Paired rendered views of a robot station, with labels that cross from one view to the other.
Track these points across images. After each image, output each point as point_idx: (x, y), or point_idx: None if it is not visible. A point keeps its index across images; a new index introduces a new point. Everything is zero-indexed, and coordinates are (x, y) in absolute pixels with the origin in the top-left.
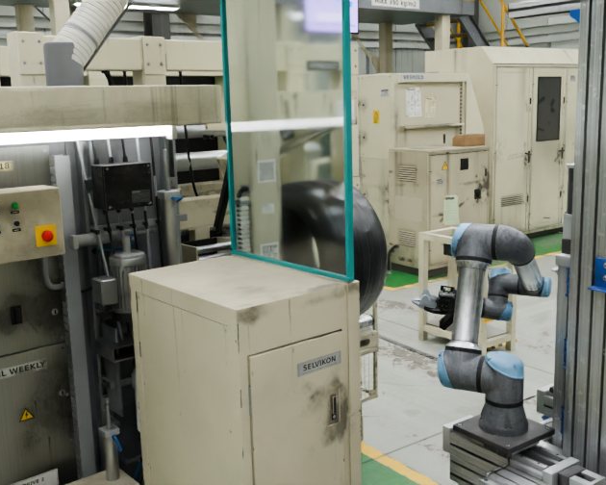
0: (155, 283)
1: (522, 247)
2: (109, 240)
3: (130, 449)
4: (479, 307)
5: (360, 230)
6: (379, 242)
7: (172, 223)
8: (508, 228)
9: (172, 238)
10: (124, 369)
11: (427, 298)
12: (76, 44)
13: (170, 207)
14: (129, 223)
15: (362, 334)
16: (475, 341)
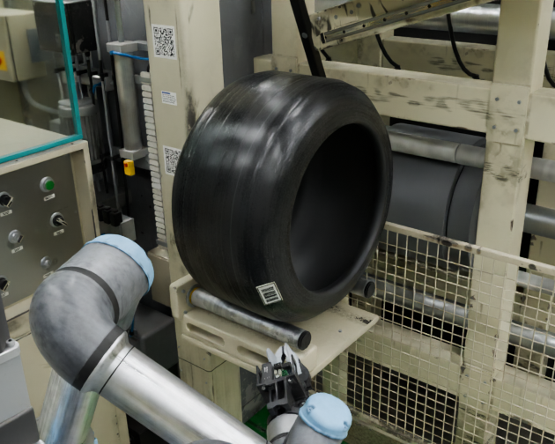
0: None
1: (36, 342)
2: (86, 83)
3: (145, 299)
4: (54, 395)
5: (207, 179)
6: (232, 213)
7: (117, 83)
8: (47, 284)
9: (119, 100)
10: (136, 221)
11: (268, 358)
12: None
13: (114, 62)
14: (95, 70)
15: (272, 349)
16: (42, 439)
